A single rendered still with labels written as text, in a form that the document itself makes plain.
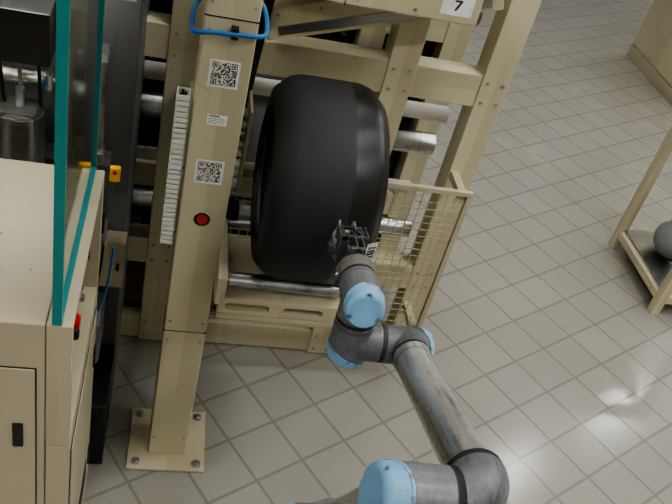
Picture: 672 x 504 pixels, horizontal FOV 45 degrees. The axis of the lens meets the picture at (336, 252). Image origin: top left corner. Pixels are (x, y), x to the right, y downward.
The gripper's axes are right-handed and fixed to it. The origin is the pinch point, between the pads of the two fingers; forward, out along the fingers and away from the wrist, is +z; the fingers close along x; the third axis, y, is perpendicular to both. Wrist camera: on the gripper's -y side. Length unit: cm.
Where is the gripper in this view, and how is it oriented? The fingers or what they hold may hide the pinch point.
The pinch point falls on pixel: (341, 232)
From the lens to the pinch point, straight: 208.7
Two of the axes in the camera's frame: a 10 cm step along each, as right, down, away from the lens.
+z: -1.3, -5.3, 8.4
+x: -9.7, -1.1, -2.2
